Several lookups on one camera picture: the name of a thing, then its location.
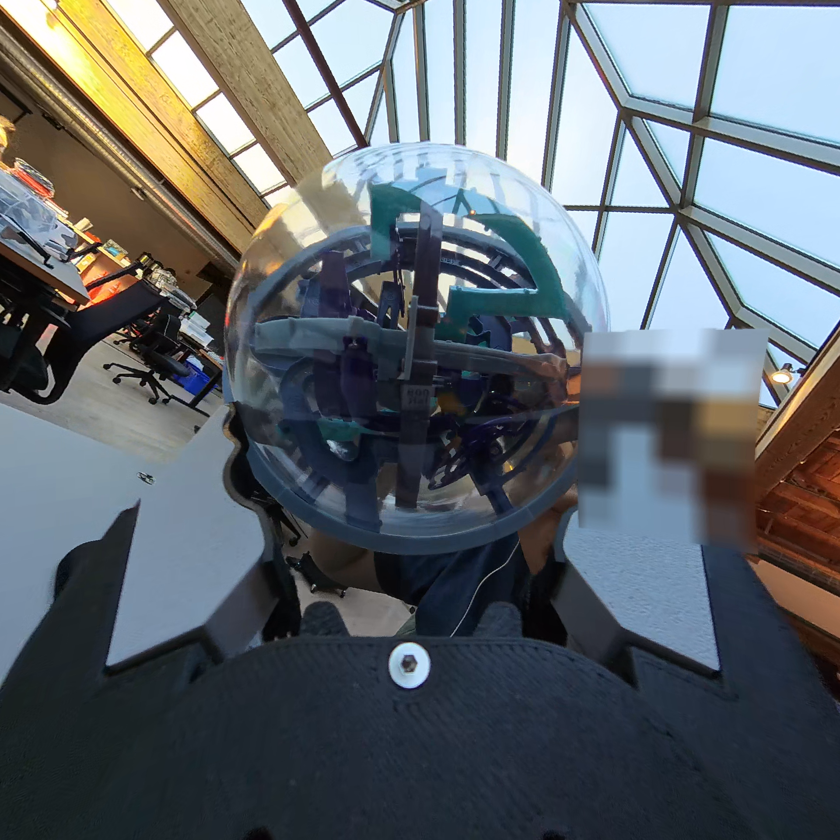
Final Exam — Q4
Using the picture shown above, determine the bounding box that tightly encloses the brown metal pipe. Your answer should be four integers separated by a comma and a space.
282, 0, 368, 148

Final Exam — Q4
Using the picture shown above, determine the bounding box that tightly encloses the person's right forearm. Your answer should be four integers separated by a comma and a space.
518, 508, 562, 577

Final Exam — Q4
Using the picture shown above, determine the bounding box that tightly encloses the black office chair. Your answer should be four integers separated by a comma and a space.
104, 308, 191, 404
39, 262, 168, 404

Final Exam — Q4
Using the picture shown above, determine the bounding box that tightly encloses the person's dark blue shirt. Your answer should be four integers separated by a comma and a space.
374, 535, 534, 639

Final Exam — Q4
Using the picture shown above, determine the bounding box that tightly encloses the silver ventilation duct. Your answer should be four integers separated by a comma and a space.
0, 26, 227, 260

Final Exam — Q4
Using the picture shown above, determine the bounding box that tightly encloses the clear plastic maze ball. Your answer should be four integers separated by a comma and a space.
223, 143, 610, 555

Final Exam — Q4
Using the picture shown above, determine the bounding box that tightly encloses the wooden edged office desk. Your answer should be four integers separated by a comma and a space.
0, 236, 93, 395

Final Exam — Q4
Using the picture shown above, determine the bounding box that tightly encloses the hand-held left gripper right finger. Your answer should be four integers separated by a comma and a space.
521, 499, 721, 673

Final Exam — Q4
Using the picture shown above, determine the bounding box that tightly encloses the clear plastic storage box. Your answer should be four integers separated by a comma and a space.
0, 171, 76, 244

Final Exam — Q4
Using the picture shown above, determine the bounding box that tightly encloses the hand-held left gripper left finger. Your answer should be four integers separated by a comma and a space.
107, 406, 304, 670

